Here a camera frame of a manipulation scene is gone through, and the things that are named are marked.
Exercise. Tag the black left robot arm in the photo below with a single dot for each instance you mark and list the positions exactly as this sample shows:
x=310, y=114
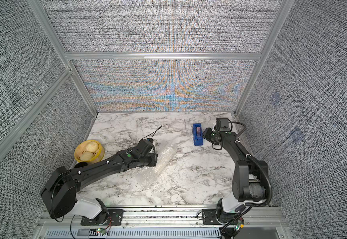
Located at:
x=60, y=193

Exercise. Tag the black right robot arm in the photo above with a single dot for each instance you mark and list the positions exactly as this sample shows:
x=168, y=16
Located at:
x=251, y=186

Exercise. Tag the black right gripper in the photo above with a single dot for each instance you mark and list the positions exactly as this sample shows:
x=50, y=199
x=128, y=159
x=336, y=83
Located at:
x=207, y=131

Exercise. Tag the aluminium front rail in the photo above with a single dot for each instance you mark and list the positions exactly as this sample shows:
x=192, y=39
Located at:
x=169, y=222

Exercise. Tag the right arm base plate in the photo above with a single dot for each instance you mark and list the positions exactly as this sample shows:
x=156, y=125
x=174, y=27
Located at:
x=209, y=217

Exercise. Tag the yellow bamboo steamer basket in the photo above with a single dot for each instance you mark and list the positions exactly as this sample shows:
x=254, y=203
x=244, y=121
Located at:
x=98, y=155

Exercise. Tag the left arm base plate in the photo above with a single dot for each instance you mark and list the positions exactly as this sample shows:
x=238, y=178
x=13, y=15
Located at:
x=112, y=217

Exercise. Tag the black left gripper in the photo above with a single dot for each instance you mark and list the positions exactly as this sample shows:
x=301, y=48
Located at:
x=154, y=156

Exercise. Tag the blue tape dispenser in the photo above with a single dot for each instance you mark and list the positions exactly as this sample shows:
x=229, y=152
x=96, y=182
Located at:
x=197, y=139

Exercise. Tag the white steamed bun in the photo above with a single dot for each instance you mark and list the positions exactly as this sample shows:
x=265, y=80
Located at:
x=87, y=156
x=92, y=146

